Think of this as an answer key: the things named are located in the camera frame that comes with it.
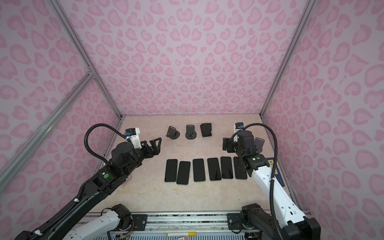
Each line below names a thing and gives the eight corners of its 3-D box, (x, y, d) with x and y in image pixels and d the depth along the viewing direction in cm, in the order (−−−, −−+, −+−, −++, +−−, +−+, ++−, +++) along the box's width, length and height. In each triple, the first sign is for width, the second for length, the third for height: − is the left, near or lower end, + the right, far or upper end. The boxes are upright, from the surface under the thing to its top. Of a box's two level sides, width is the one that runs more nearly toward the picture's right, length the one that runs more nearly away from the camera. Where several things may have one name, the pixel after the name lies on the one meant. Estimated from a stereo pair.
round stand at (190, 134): (186, 139, 108) (185, 130, 100) (186, 133, 111) (185, 124, 103) (196, 139, 108) (195, 130, 100) (196, 133, 111) (196, 124, 103)
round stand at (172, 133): (167, 137, 109) (165, 131, 103) (171, 132, 112) (169, 125, 107) (176, 141, 107) (175, 135, 101) (180, 135, 110) (179, 129, 105)
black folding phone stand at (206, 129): (200, 136, 109) (200, 130, 103) (200, 126, 115) (200, 120, 109) (211, 136, 109) (211, 130, 103) (210, 126, 115) (210, 120, 109)
